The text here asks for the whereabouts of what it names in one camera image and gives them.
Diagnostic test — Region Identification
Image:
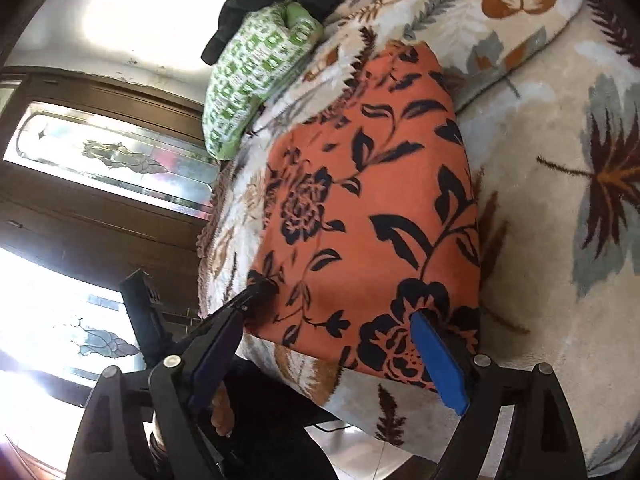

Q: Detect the orange black floral garment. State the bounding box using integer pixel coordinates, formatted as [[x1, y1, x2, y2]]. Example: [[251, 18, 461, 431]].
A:
[[246, 42, 480, 388]]

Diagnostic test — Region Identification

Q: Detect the left forearm black sleeve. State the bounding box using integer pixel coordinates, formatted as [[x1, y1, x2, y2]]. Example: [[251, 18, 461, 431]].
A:
[[222, 356, 336, 479]]

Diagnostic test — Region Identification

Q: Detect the left hand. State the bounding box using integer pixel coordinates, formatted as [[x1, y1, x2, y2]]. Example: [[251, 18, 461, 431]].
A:
[[210, 382, 234, 437]]

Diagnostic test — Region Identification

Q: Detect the green white patterned pillow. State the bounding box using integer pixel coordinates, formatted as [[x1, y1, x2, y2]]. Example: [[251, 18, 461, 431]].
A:
[[202, 0, 323, 160]]

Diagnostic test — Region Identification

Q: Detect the black cloth near pillow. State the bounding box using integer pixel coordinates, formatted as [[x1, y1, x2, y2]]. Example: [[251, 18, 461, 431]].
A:
[[200, 0, 346, 68]]

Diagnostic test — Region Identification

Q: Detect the cream leaf pattern blanket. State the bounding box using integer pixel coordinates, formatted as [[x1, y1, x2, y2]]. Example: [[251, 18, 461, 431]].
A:
[[198, 0, 639, 479]]

